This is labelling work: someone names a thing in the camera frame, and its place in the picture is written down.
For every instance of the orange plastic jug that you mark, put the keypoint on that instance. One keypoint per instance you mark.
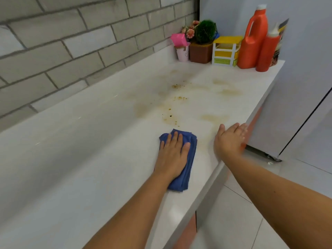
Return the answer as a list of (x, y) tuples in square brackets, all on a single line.
[(253, 44)]

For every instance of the clear jar with blue lid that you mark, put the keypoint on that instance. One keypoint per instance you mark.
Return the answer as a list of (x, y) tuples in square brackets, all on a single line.
[(217, 35)]

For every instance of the white countertop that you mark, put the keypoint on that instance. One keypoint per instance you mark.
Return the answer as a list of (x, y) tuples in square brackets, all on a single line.
[(90, 142)]

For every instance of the orange cabinet front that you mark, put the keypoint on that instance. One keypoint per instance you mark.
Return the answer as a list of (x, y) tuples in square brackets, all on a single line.
[(186, 235)]

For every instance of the person's right forearm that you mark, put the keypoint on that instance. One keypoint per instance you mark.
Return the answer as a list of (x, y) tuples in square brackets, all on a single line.
[(280, 197)]

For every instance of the person's right hand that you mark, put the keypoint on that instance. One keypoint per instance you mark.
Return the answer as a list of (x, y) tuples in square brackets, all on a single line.
[(228, 143)]

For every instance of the person's left hand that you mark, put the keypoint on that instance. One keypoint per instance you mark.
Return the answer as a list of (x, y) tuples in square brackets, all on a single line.
[(172, 159)]

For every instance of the red squeeze bottle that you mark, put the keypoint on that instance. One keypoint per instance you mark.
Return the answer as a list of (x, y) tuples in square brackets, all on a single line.
[(268, 53)]

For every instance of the green plant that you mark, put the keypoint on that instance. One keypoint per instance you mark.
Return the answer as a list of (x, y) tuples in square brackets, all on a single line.
[(206, 32)]

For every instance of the yellow mini drawer organizer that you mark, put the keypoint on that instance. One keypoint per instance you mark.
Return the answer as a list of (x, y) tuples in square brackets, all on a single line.
[(225, 50)]

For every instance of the black coffee granules pouch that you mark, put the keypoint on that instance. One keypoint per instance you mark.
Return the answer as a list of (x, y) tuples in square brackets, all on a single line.
[(278, 44)]

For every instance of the blue cloth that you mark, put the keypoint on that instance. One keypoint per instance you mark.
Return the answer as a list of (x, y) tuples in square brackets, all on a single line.
[(190, 158)]

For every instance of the person's left forearm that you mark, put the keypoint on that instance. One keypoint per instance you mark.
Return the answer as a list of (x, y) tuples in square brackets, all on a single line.
[(129, 217)]

